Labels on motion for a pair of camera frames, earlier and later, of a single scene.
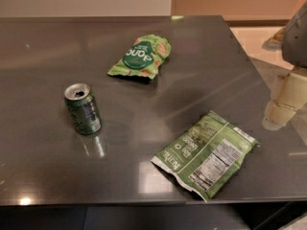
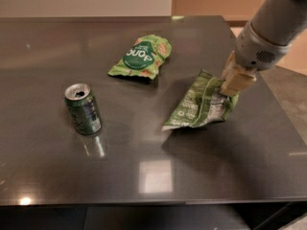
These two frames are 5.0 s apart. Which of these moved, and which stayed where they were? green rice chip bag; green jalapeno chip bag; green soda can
Moved: green jalapeno chip bag
Stayed: green soda can; green rice chip bag
